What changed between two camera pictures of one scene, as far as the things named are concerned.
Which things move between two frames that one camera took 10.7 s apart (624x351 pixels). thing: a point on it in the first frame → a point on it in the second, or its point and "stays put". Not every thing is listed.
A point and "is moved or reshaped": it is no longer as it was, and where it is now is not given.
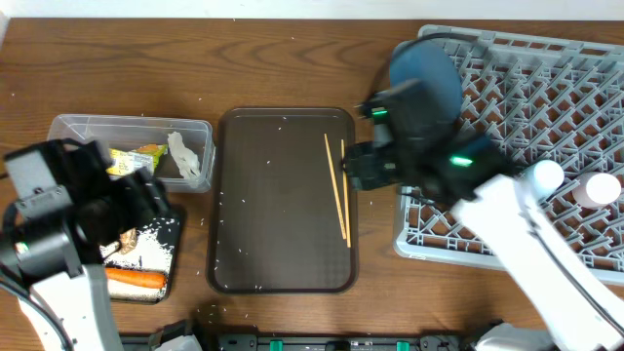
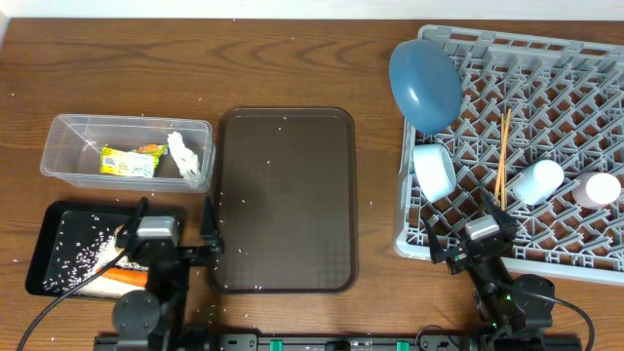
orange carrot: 136,277 stays put
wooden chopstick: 332,181 → 504,159
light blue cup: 544,176 stays put
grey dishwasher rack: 533,99 stays put
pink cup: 596,189 stays put
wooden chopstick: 345,193 is moved or reshaped
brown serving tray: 283,214 stays put
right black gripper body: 377,168 → 457,259
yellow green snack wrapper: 125,162 stays put
